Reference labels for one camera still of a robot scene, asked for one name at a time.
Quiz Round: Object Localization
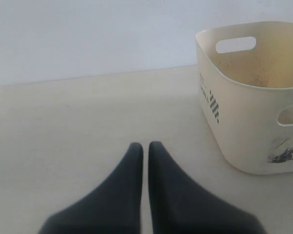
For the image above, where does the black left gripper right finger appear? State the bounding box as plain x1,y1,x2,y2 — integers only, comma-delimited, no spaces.
147,140,250,234

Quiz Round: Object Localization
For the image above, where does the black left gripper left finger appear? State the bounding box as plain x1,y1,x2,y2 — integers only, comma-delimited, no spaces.
39,142,143,234

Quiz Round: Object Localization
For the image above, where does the cream plastic basket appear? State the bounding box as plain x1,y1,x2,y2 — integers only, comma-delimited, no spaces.
195,21,293,175

